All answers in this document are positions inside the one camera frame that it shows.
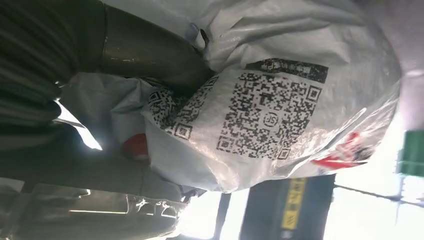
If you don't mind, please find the clear plastic cover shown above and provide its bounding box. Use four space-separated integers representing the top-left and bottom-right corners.
19 183 188 240

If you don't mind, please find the black inbound machine post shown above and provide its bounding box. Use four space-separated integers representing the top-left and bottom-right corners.
238 173 336 240

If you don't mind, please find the green plastic crate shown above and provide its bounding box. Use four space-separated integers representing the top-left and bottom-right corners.
396 129 424 177

